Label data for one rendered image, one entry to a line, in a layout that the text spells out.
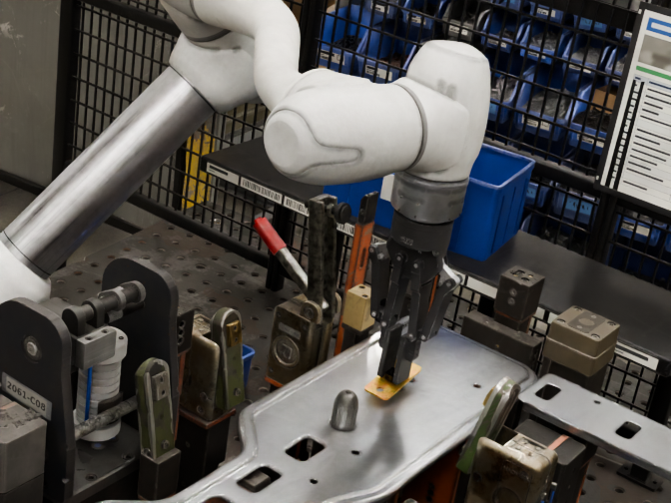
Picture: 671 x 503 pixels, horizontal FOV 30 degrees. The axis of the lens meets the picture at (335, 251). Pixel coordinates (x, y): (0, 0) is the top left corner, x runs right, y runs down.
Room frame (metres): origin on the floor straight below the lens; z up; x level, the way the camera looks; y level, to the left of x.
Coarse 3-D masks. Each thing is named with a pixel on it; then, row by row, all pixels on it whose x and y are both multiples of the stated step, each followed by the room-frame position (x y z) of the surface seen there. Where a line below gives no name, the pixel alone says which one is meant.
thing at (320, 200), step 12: (312, 204) 1.50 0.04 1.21; (324, 204) 1.49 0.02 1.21; (336, 204) 1.52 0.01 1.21; (348, 204) 1.50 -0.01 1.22; (312, 216) 1.50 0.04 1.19; (324, 216) 1.49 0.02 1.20; (336, 216) 1.48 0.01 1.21; (348, 216) 1.49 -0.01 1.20; (312, 228) 1.50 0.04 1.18; (324, 228) 1.49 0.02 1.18; (312, 240) 1.49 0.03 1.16; (324, 240) 1.49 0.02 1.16; (312, 252) 1.49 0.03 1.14; (324, 252) 1.51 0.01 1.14; (312, 264) 1.49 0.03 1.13; (324, 264) 1.51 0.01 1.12; (312, 276) 1.49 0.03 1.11; (324, 276) 1.50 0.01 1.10; (312, 288) 1.49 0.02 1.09; (324, 288) 1.51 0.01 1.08; (312, 300) 1.49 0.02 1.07; (324, 312) 1.51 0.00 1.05
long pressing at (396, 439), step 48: (288, 384) 1.38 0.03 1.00; (336, 384) 1.41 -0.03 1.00; (432, 384) 1.45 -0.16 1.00; (480, 384) 1.47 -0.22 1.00; (528, 384) 1.49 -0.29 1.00; (240, 432) 1.27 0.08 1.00; (288, 432) 1.28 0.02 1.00; (336, 432) 1.30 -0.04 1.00; (384, 432) 1.31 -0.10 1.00; (432, 432) 1.33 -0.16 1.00; (288, 480) 1.18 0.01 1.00; (336, 480) 1.20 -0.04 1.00; (384, 480) 1.21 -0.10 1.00
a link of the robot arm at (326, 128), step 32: (192, 0) 1.73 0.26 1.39; (224, 0) 1.69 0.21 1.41; (256, 0) 1.67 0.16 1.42; (256, 32) 1.59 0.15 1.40; (288, 32) 1.55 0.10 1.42; (256, 64) 1.46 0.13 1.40; (288, 64) 1.43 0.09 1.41; (288, 96) 1.30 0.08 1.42; (320, 96) 1.28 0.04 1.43; (352, 96) 1.30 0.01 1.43; (384, 96) 1.32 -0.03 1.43; (288, 128) 1.25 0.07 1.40; (320, 128) 1.25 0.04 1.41; (352, 128) 1.26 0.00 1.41; (384, 128) 1.29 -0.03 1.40; (416, 128) 1.32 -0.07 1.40; (288, 160) 1.25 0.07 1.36; (320, 160) 1.24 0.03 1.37; (352, 160) 1.26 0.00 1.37; (384, 160) 1.29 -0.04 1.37
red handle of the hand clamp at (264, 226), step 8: (256, 224) 1.55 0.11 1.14; (264, 224) 1.55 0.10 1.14; (264, 232) 1.55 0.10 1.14; (272, 232) 1.55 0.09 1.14; (264, 240) 1.54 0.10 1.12; (272, 240) 1.54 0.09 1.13; (280, 240) 1.54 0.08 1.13; (272, 248) 1.54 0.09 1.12; (280, 248) 1.53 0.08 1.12; (280, 256) 1.53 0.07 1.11; (288, 256) 1.53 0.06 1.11; (288, 264) 1.52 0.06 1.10; (296, 264) 1.53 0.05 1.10; (296, 272) 1.52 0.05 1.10; (304, 272) 1.52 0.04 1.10; (296, 280) 1.51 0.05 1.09; (304, 280) 1.51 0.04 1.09; (304, 288) 1.51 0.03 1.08; (328, 304) 1.50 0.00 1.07
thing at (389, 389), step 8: (392, 368) 1.42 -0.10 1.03; (416, 368) 1.44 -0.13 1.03; (376, 376) 1.42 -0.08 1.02; (384, 376) 1.41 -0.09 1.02; (392, 376) 1.41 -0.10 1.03; (368, 384) 1.40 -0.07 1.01; (376, 384) 1.40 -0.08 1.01; (384, 384) 1.40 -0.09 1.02; (392, 384) 1.40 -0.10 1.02; (400, 384) 1.40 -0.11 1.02; (368, 392) 1.39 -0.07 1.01; (376, 392) 1.38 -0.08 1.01; (384, 392) 1.38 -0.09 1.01; (392, 392) 1.39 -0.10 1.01
